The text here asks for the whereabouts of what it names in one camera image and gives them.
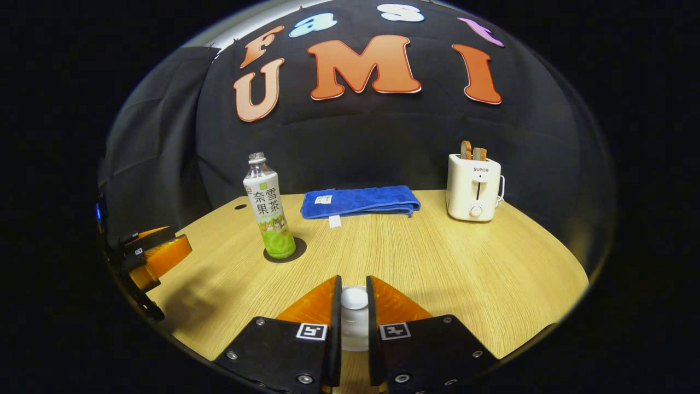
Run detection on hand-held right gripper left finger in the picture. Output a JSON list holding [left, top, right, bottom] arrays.
[[212, 275, 343, 394]]

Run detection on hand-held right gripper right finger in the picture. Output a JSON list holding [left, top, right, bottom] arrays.
[[365, 275, 500, 394]]

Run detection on dark round coaster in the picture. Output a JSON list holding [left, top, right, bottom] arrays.
[[262, 236, 308, 264]]

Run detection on clear water bottle green label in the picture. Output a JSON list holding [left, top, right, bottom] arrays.
[[243, 152, 298, 260]]

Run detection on folded blue towel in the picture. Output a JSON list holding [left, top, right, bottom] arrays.
[[300, 185, 422, 229]]

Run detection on white toaster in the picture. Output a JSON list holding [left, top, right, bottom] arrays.
[[446, 153, 503, 223]]

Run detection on black backdrop cloth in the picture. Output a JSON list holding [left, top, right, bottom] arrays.
[[98, 0, 616, 274]]

